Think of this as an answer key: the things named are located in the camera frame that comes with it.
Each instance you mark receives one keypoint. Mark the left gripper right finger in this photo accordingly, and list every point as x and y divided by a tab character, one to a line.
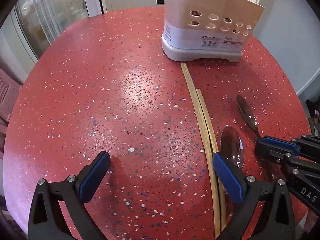
231	177

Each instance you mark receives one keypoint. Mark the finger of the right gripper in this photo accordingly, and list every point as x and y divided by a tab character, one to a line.
288	145
307	140

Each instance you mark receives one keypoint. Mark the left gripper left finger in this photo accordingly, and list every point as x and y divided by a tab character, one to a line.
90	177

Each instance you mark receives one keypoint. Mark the small black-handled spoon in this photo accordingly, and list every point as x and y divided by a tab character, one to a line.
232	146

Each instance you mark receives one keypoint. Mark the short wooden chopstick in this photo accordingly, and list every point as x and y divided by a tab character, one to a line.
215	149

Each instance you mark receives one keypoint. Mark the long wooden chopstick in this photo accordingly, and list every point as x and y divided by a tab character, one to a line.
207	147

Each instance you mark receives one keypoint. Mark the pink plastic stool stack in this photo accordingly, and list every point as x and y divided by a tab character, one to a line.
9	93

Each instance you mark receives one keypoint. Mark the beige utensil holder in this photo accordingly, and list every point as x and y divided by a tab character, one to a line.
206	29

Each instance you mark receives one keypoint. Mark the glass sliding door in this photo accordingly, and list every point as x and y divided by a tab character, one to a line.
42	21

